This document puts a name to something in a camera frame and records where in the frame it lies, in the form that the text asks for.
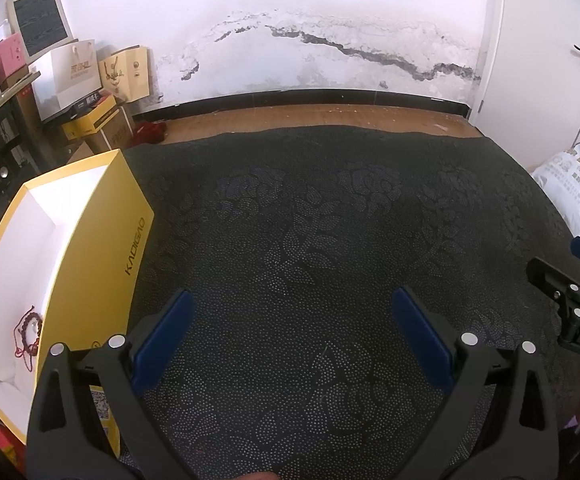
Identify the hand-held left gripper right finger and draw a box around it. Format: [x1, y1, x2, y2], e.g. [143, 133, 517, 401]
[391, 286, 560, 480]

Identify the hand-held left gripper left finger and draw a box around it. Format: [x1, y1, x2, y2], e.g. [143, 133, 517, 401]
[27, 289, 195, 480]

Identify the yellow cardboard box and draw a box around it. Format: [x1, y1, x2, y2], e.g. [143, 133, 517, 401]
[0, 149, 155, 456]

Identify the red bead bracelet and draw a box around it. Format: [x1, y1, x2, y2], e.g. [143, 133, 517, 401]
[14, 305, 38, 376]
[12, 312, 43, 358]

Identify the white printed sack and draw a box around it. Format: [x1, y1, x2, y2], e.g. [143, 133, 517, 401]
[530, 142, 580, 248]

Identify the dark floral patterned mat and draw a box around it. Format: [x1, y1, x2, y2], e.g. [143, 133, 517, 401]
[115, 125, 580, 480]

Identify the red printed box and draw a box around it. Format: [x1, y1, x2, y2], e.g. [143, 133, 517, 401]
[0, 420, 26, 466]

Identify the white door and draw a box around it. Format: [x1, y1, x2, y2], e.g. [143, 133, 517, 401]
[470, 0, 580, 171]

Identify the red cloth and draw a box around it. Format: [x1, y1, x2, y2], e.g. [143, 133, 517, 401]
[132, 120, 167, 145]

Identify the brown cardboard box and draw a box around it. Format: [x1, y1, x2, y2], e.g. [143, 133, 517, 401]
[87, 105, 136, 153]

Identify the yellow and black box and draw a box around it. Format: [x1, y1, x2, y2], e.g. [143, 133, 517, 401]
[60, 94, 121, 142]

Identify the brown paper gift bag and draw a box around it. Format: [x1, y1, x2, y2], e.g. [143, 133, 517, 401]
[97, 46, 151, 103]

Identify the white paper gift bag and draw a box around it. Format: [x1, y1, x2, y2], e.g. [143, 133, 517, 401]
[30, 39, 103, 122]

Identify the pink gift box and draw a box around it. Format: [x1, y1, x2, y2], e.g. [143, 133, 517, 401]
[0, 32, 28, 81]

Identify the white old monitor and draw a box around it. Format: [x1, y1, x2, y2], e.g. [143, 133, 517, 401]
[6, 0, 74, 60]

